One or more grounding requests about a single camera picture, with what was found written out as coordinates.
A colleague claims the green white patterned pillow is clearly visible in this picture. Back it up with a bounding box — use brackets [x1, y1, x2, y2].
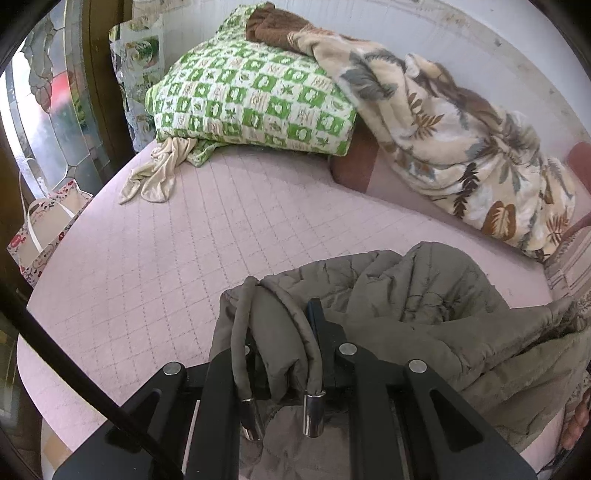
[145, 5, 356, 166]

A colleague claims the cream leaf print blanket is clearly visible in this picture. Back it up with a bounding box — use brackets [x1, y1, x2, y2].
[245, 3, 576, 262]

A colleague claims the floral tote bag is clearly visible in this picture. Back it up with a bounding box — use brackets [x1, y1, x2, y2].
[7, 178, 93, 288]

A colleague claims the pink red sofa backrest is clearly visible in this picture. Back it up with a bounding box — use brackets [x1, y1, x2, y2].
[567, 142, 591, 193]

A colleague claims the beige cloth under pillow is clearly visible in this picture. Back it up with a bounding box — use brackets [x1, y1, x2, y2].
[118, 137, 197, 205]

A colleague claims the striped floral back cushion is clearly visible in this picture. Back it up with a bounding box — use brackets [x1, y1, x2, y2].
[542, 225, 591, 453]

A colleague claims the pink quilted mattress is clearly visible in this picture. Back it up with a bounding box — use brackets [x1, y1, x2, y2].
[17, 138, 567, 471]

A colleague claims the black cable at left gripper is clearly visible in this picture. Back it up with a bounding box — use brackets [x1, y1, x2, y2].
[0, 280, 181, 467]

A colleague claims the olive quilted hooded jacket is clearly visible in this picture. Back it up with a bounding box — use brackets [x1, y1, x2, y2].
[211, 243, 590, 479]

